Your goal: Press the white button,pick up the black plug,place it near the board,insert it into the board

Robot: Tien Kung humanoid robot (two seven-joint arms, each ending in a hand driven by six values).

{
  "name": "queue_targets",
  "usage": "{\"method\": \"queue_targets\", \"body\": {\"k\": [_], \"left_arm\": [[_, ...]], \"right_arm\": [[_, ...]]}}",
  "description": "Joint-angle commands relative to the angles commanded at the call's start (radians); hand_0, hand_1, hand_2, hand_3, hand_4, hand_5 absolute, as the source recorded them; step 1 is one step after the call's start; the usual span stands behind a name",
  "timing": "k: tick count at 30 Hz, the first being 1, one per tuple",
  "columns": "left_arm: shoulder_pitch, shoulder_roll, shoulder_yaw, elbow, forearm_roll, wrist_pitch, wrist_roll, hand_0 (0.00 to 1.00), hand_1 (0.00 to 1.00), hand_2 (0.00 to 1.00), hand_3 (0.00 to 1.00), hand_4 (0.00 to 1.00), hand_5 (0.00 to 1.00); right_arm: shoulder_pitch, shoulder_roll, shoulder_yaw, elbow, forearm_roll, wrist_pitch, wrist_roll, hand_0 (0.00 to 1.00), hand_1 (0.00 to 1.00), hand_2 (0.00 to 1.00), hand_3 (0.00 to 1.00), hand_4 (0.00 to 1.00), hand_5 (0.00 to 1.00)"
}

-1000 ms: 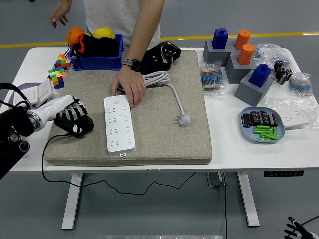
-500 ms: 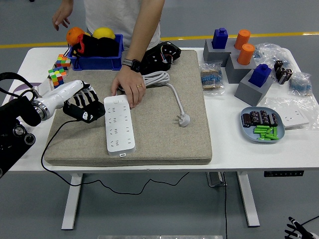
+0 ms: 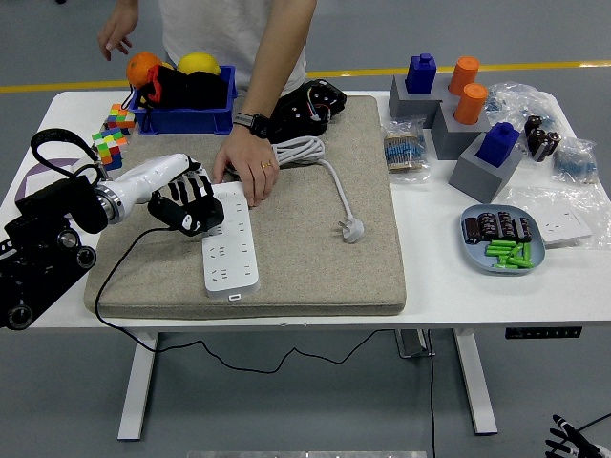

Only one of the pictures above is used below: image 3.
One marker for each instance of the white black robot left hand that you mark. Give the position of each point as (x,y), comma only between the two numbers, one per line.
(148,174)

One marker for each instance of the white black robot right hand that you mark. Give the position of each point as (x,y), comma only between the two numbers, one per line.
(568,431)

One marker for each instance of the person's left hand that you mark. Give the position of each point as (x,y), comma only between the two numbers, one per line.
(250,160)

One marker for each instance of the person's right hand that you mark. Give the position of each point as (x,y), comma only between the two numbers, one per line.
(117,31)

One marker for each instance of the white power strip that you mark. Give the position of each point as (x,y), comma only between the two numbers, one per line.
(234,267)

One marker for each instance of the person's right forearm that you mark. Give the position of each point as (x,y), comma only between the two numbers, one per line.
(126,4)

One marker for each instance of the person's left forearm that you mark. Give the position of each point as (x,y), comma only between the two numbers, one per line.
(272,62)

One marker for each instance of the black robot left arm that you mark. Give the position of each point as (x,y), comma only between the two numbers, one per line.
(48,229)

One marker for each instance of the black wristwatch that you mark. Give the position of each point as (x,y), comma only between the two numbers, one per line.
(258,125)

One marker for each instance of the orange fruit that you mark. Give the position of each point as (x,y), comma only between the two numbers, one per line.
(141,67)

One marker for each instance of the colourful puzzle cube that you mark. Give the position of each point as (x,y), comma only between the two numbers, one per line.
(119,119)
(111,145)

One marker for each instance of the blue plastic bin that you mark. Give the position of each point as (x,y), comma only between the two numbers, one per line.
(186,121)

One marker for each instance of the yellow lemon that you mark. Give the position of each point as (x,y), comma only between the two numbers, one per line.
(198,63)

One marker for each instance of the black pouch with red trim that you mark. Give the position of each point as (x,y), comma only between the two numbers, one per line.
(191,90)

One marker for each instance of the black table control panel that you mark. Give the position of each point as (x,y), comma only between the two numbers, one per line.
(543,332)

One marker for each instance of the white table leg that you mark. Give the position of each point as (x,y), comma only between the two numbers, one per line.
(472,381)
(136,381)

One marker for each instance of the purple plate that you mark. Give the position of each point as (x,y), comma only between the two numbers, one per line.
(33,183)

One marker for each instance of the grey-brown fabric mat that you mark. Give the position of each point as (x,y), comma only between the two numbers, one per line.
(296,267)

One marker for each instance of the clear bag of resistors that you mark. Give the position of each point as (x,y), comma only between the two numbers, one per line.
(406,152)

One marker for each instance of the wide grey holder block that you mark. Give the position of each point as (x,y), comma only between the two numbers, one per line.
(410,107)

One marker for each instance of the green cylindrical battery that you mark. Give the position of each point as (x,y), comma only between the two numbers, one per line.
(503,243)
(496,250)
(527,253)
(520,262)
(515,250)
(503,259)
(506,265)

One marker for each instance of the blue square peg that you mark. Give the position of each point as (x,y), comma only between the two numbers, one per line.
(496,145)
(421,74)

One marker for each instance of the blue-grey tray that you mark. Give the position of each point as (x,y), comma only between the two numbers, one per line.
(472,255)

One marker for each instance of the dark brown capacitor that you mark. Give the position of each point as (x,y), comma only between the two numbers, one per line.
(524,229)
(472,230)
(506,224)
(488,225)

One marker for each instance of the orange cylinder peg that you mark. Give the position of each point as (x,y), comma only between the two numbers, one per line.
(463,76)
(470,105)

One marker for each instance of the small bag of blue resistors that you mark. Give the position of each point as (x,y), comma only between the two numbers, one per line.
(575,164)

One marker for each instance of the large crumpled clear bag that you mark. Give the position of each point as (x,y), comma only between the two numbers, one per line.
(515,97)

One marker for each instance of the metal bracket under table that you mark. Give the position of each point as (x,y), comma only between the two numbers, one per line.
(413,344)

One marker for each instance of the white wall socket panel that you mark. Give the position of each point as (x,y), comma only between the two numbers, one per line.
(563,226)

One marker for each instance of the clear bag around wall socket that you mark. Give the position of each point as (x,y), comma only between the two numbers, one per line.
(525,198)

